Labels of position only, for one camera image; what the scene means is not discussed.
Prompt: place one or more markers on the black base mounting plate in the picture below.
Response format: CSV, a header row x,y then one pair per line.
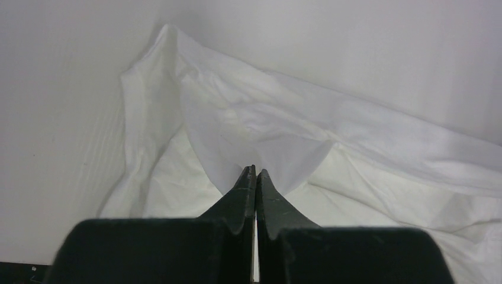
x,y
19,273

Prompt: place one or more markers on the white t shirt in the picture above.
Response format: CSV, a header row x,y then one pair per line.
x,y
194,118

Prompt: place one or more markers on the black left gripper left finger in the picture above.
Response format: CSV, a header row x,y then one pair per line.
x,y
215,247

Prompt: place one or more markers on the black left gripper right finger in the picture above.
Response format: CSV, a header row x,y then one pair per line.
x,y
294,249

